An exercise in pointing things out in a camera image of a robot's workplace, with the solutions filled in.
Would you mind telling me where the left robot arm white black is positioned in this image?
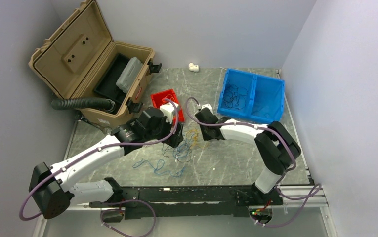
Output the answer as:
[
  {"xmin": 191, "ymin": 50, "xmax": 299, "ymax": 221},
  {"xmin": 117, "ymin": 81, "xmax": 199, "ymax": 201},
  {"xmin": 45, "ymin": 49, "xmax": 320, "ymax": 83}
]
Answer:
[{"xmin": 27, "ymin": 102, "xmax": 183, "ymax": 219}]

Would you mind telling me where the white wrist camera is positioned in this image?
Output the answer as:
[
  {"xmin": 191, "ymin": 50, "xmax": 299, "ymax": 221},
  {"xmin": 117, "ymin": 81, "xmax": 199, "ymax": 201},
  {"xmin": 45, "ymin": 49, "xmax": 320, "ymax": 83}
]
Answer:
[
  {"xmin": 201, "ymin": 104, "xmax": 213, "ymax": 112},
  {"xmin": 159, "ymin": 102, "xmax": 180, "ymax": 125}
]

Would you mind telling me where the blue bin right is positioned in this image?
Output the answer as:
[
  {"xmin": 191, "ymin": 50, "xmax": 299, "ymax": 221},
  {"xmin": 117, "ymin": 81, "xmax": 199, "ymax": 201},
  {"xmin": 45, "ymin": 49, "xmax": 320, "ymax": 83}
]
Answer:
[{"xmin": 249, "ymin": 75, "xmax": 285, "ymax": 124}]

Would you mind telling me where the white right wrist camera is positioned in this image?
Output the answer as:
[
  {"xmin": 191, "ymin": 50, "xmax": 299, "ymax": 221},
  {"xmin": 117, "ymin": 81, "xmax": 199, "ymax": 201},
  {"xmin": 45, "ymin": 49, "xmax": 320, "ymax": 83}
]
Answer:
[{"xmin": 201, "ymin": 104, "xmax": 213, "ymax": 112}]

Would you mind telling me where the blue bin left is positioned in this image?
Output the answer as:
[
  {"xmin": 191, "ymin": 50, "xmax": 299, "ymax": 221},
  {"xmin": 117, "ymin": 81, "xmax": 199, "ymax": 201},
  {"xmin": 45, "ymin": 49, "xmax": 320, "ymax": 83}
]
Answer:
[{"xmin": 217, "ymin": 69, "xmax": 257, "ymax": 119}]

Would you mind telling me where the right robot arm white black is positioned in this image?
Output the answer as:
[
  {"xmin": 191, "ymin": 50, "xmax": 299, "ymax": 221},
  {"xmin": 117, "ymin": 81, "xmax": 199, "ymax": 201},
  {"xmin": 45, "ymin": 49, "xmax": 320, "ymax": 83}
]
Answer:
[{"xmin": 195, "ymin": 107, "xmax": 301, "ymax": 205}]

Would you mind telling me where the tan hard toolbox case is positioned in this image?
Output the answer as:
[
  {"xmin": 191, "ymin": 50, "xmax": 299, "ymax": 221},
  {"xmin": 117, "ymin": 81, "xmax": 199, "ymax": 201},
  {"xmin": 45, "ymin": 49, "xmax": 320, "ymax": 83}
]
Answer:
[{"xmin": 29, "ymin": 0, "xmax": 161, "ymax": 129}]

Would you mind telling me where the metal wrench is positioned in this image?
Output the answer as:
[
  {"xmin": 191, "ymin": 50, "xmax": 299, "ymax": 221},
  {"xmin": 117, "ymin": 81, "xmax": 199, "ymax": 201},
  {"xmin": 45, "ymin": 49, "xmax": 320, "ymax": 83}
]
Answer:
[{"xmin": 74, "ymin": 112, "xmax": 112, "ymax": 135}]

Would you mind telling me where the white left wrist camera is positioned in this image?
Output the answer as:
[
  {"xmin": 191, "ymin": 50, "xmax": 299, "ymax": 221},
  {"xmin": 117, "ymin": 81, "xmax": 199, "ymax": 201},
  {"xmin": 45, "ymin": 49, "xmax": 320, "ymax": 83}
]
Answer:
[{"xmin": 159, "ymin": 102, "xmax": 180, "ymax": 125}]

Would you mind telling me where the yellow wire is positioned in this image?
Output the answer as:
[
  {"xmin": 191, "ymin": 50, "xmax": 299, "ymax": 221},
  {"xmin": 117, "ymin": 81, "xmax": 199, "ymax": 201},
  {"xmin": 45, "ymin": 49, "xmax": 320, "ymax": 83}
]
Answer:
[
  {"xmin": 162, "ymin": 93, "xmax": 179, "ymax": 115},
  {"xmin": 184, "ymin": 129, "xmax": 206, "ymax": 148}
]

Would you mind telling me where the red plastic bin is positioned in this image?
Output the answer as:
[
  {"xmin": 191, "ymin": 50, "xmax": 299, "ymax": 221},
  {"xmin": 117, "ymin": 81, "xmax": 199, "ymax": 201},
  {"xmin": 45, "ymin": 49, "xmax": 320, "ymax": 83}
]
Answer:
[{"xmin": 151, "ymin": 89, "xmax": 185, "ymax": 123}]

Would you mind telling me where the black corrugated hose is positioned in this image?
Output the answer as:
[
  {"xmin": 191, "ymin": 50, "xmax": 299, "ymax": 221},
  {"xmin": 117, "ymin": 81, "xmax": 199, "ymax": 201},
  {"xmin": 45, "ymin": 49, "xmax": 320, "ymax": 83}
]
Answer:
[{"xmin": 51, "ymin": 96, "xmax": 115, "ymax": 111}]

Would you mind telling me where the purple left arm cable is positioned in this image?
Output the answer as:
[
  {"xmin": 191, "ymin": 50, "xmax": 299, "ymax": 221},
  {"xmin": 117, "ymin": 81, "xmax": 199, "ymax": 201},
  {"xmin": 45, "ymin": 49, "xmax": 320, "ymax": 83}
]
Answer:
[{"xmin": 18, "ymin": 98, "xmax": 180, "ymax": 237}]

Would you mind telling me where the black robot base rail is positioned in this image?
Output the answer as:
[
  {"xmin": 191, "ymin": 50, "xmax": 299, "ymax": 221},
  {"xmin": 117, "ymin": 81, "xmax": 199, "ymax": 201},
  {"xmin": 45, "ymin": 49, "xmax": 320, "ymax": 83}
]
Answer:
[{"xmin": 88, "ymin": 176, "xmax": 284, "ymax": 220}]

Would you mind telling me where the grey plastic organizer box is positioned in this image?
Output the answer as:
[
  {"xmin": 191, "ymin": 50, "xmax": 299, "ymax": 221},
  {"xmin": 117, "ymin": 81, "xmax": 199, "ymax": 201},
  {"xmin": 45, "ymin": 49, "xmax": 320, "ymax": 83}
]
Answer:
[{"xmin": 116, "ymin": 57, "xmax": 143, "ymax": 94}]

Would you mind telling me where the black toolbox tray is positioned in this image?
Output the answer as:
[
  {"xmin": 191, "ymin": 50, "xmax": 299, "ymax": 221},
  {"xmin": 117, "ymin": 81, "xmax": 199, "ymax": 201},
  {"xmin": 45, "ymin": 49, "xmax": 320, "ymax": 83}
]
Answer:
[{"xmin": 93, "ymin": 54, "xmax": 130, "ymax": 106}]

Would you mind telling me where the white pipe elbow fitting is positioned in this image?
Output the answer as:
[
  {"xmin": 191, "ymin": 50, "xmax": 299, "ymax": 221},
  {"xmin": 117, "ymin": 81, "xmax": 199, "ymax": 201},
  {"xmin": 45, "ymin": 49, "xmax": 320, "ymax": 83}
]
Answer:
[{"xmin": 188, "ymin": 63, "xmax": 199, "ymax": 72}]

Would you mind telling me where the blue bin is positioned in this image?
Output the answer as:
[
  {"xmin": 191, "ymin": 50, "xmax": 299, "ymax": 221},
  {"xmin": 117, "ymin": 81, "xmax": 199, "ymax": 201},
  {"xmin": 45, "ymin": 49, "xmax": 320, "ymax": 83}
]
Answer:
[
  {"xmin": 249, "ymin": 75, "xmax": 285, "ymax": 124},
  {"xmin": 217, "ymin": 69, "xmax": 257, "ymax": 119}
]

